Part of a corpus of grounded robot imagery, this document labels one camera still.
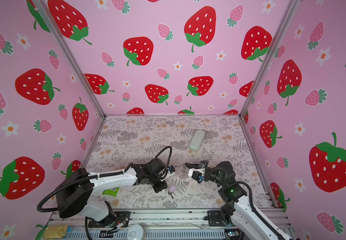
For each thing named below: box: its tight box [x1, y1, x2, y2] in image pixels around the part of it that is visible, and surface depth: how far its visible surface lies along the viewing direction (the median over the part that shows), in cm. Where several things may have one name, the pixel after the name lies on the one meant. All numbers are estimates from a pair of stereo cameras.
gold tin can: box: [43, 224, 68, 239], surface depth 69 cm
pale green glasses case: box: [189, 130, 205, 152], surface depth 103 cm
